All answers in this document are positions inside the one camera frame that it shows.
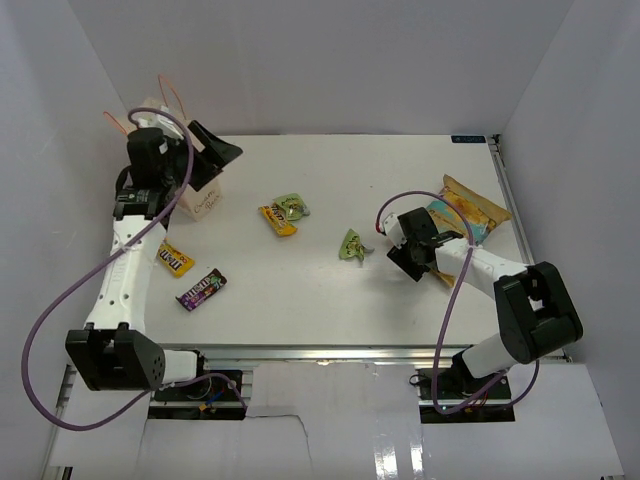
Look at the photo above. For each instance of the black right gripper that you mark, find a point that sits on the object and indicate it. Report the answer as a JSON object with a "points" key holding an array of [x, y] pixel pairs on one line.
{"points": [[401, 258]]}

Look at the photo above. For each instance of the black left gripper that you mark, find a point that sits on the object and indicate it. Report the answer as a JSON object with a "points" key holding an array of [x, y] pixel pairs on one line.
{"points": [[224, 153]]}

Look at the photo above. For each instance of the beige paper bag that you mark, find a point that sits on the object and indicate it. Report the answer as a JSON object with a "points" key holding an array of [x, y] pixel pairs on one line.
{"points": [[196, 203]]}

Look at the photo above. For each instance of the kettle chips bag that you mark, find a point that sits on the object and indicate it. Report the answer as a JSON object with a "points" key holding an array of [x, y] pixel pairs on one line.
{"points": [[483, 215]]}

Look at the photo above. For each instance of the green mints packet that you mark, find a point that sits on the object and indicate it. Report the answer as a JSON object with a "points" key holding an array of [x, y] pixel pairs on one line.
{"points": [[352, 247], [292, 206]]}

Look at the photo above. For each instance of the yellow candy bar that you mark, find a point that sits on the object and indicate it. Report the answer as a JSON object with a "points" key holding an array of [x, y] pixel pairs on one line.
{"points": [[276, 219]]}

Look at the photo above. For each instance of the yellow M&M packet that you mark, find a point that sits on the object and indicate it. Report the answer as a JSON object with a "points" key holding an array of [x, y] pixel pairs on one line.
{"points": [[177, 263]]}

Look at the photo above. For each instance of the brown M&M packet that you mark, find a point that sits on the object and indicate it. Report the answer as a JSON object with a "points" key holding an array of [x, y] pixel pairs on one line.
{"points": [[205, 288]]}

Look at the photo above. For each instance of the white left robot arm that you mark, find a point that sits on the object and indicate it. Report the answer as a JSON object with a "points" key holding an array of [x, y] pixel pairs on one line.
{"points": [[288, 257]]}

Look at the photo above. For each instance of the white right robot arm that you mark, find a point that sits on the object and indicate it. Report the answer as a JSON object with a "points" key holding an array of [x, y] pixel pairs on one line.
{"points": [[535, 313]]}

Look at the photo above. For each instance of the blue table label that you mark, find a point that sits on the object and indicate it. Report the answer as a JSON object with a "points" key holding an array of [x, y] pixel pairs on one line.
{"points": [[468, 139]]}

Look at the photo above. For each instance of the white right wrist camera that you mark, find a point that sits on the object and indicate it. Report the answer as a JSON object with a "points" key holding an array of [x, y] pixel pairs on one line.
{"points": [[391, 228]]}

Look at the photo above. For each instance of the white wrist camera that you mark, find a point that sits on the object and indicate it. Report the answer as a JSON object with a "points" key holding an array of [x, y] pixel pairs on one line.
{"points": [[168, 127], [391, 228]]}

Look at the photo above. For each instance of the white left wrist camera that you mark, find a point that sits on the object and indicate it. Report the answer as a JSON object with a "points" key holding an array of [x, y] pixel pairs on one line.
{"points": [[168, 127]]}

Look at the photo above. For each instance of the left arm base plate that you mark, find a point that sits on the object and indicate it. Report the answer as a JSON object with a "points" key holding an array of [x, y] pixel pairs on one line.
{"points": [[212, 399]]}

